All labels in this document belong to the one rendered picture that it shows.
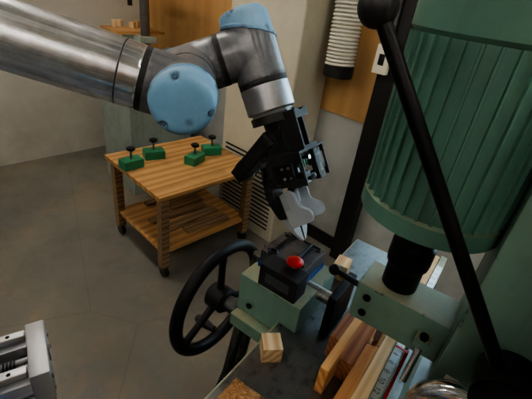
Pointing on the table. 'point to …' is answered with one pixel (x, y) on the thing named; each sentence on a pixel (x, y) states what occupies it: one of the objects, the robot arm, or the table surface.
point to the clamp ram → (333, 302)
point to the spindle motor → (460, 123)
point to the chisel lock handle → (342, 274)
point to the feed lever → (449, 221)
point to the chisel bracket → (404, 311)
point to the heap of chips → (239, 391)
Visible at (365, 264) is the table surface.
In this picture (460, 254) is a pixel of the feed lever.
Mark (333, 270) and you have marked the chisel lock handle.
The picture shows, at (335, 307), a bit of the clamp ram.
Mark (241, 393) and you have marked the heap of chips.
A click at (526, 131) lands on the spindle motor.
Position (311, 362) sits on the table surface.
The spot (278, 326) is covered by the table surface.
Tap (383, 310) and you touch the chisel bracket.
